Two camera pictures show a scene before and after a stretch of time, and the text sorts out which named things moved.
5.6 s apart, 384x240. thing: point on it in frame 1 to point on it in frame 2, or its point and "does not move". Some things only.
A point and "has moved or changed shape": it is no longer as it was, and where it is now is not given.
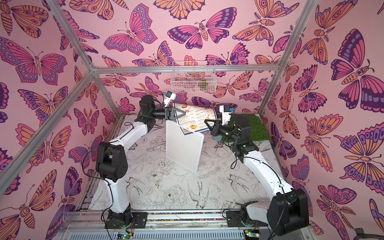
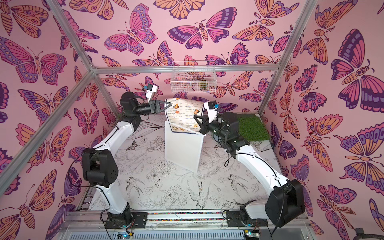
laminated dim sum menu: x=193 y=120 has moved or changed shape
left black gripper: x=170 y=114 to x=154 y=108
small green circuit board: x=126 y=236 does not move
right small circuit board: x=253 y=233 does not move
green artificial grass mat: x=258 y=131 does not move
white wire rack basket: x=193 y=77 does not move
